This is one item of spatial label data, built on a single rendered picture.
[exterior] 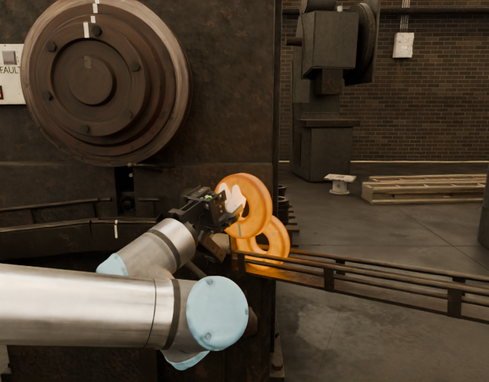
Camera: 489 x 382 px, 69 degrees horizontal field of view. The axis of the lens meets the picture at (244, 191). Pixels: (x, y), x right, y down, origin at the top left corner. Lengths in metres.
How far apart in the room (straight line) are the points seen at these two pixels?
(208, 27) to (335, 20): 4.17
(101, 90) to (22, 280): 0.64
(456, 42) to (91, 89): 7.57
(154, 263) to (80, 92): 0.56
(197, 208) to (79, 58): 0.52
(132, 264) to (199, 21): 0.83
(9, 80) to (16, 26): 0.17
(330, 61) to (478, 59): 3.77
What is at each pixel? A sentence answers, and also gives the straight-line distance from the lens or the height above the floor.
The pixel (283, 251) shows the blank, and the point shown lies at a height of 0.70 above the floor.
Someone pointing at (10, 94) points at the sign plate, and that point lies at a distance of 1.39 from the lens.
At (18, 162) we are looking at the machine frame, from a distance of 1.41.
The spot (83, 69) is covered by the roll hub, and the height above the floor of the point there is 1.14.
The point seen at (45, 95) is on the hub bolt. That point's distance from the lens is 1.08.
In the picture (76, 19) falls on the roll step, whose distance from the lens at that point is 1.11.
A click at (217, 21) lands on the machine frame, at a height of 1.31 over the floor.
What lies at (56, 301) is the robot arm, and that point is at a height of 0.84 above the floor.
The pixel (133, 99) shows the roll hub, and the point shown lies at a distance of 0.99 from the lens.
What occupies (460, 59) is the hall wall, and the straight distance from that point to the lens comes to 8.18.
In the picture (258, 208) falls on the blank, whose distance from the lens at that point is 0.80.
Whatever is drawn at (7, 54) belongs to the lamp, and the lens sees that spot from 1.39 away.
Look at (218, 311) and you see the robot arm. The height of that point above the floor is 0.80.
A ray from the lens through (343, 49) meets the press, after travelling 5.31.
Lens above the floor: 1.05
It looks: 13 degrees down
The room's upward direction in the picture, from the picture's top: straight up
